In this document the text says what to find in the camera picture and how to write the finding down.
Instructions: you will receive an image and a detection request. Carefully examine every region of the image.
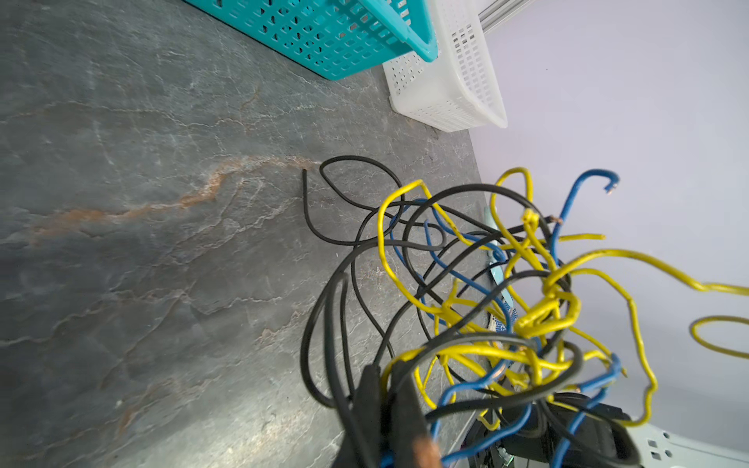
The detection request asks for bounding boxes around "light blue scoop tool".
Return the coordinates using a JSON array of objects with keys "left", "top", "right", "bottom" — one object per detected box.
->
[{"left": 484, "top": 207, "right": 518, "bottom": 332}]

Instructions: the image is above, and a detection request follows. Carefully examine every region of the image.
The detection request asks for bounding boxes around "teal plastic basket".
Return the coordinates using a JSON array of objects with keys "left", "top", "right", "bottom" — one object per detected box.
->
[{"left": 191, "top": 0, "right": 439, "bottom": 81}]

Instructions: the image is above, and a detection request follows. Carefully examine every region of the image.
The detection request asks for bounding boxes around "aluminium frame post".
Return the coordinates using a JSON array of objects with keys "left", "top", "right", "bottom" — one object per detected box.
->
[{"left": 479, "top": 0, "right": 534, "bottom": 34}]

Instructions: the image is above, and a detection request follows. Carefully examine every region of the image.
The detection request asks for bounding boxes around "blue cable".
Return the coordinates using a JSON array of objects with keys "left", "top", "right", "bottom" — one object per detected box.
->
[{"left": 379, "top": 168, "right": 622, "bottom": 468}]

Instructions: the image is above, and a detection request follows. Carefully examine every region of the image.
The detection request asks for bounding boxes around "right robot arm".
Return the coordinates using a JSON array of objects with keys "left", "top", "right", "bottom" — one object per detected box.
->
[{"left": 453, "top": 393, "right": 748, "bottom": 467}]

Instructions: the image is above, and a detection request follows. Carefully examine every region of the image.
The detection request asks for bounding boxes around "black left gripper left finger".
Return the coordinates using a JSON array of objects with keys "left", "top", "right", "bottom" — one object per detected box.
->
[{"left": 330, "top": 365, "right": 382, "bottom": 467}]

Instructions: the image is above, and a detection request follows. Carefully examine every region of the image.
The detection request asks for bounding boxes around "white plastic basket right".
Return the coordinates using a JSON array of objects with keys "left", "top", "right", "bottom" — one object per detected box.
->
[{"left": 383, "top": 1, "right": 508, "bottom": 133}]

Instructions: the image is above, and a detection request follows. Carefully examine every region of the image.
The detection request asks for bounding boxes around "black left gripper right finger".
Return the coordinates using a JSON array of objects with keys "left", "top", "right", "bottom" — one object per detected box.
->
[{"left": 385, "top": 362, "right": 442, "bottom": 467}]

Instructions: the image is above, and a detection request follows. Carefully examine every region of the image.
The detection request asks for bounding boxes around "black cable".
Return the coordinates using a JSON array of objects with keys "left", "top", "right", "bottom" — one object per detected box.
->
[{"left": 299, "top": 154, "right": 642, "bottom": 468}]

